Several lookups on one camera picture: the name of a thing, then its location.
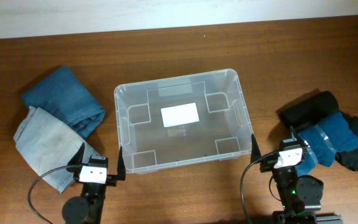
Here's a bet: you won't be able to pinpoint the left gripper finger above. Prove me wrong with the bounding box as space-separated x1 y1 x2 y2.
67 143 85 166
116 146 126 181

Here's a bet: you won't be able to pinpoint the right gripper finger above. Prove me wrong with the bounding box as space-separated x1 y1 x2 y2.
250 134 262 163
290 126 303 144

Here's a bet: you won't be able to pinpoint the black cloth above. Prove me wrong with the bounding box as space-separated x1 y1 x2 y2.
277 91 339 129

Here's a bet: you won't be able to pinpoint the blue taped cloth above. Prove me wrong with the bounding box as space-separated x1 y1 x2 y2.
296 112 358 176

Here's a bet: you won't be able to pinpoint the light blue jeans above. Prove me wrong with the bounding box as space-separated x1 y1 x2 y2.
13 106 101 194

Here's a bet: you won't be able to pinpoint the dark blue jeans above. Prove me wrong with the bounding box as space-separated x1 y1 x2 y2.
21 67 106 139

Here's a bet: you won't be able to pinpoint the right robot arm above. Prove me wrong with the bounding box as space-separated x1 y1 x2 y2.
241 128 343 224

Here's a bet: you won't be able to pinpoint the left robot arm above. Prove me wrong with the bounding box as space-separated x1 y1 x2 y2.
62 144 126 223

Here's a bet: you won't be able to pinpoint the clear plastic storage container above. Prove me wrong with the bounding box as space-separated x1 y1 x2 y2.
114 68 254 174

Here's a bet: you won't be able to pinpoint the white label in container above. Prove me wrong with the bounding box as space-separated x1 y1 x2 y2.
161 103 200 128

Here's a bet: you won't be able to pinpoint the black right camera cable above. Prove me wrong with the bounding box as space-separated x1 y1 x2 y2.
240 151 280 224

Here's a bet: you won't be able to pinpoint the black camera cable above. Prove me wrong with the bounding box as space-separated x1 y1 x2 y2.
240 151 280 224
27 164 81 224

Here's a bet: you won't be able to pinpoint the black left camera cable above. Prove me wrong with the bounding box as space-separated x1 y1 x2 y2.
27 164 81 224

